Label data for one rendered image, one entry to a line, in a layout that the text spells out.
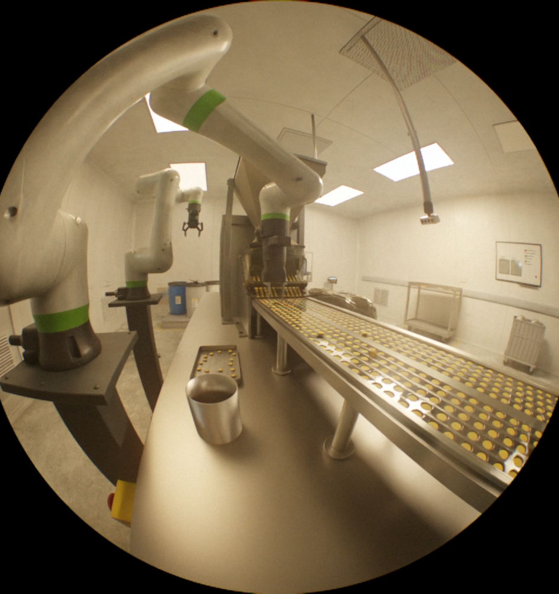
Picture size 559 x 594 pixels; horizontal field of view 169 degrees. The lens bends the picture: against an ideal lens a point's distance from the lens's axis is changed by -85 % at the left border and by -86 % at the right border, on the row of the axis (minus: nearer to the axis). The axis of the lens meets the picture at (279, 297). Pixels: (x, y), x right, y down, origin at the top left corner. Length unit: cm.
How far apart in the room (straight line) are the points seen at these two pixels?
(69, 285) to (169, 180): 75
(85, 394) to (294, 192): 57
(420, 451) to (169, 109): 61
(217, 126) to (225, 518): 63
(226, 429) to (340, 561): 24
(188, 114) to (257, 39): 135
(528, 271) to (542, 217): 95
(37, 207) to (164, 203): 79
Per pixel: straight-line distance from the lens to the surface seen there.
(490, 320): 397
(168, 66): 34
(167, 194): 98
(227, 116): 47
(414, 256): 458
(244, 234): 102
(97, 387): 30
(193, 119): 48
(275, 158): 48
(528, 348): 345
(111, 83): 28
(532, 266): 393
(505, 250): 395
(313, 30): 173
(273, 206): 60
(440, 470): 17
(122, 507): 36
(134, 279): 100
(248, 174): 75
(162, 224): 93
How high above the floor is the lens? 106
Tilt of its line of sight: 9 degrees down
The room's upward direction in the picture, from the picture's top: 1 degrees clockwise
